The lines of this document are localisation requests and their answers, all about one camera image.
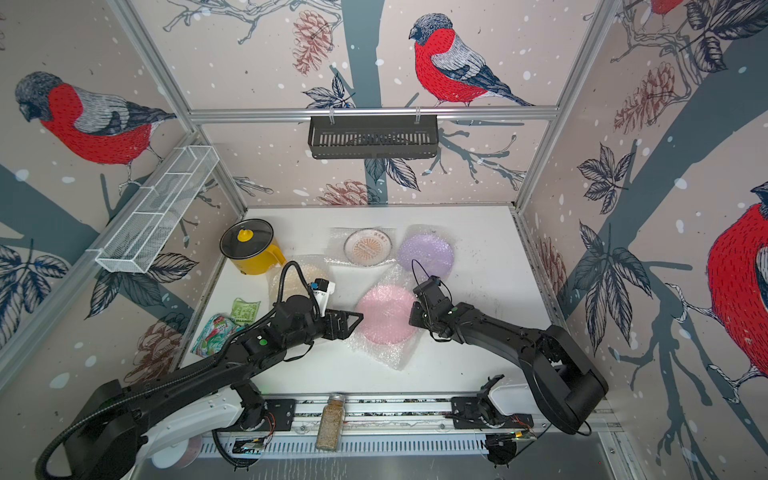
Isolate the white tape roll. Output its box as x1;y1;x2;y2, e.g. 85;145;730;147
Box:
151;435;203;469

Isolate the spice jar with granules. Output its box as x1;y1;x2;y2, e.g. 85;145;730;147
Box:
315;393;346;452

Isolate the clear bubble wrap sheet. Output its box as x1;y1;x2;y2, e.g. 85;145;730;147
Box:
349;264;422;371

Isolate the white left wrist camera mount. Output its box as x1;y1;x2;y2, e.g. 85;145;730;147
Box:
311;278;336;317

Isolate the black hanging wire basket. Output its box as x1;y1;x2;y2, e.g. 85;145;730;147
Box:
308;114;439;160

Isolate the patterned plate in bubble wrap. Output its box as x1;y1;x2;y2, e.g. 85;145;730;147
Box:
325;227;396;268

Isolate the white wire mesh shelf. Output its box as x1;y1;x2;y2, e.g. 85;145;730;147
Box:
95;145;219;273

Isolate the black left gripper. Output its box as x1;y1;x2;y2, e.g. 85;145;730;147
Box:
284;307;365;352

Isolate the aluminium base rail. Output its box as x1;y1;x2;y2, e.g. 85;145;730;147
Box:
197;392;625;460

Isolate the yellow pot with black lid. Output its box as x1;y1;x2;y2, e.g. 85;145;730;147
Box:
219;219;287;275

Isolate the cream plate in bubble wrap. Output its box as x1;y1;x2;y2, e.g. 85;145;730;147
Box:
268;254;332;304

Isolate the pink dinner plate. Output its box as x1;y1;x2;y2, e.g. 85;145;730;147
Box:
356;285;416;345

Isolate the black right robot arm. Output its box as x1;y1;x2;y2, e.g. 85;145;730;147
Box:
409;276;609;435

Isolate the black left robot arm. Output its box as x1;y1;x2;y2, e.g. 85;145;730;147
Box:
34;295;364;479

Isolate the purple plate in bubble wrap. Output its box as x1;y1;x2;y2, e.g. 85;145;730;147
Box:
396;224;456;281

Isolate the green snack packet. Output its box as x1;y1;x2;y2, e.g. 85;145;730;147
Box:
191;314;242;358

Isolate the small green sachet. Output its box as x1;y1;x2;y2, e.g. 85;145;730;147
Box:
230;298;261;326

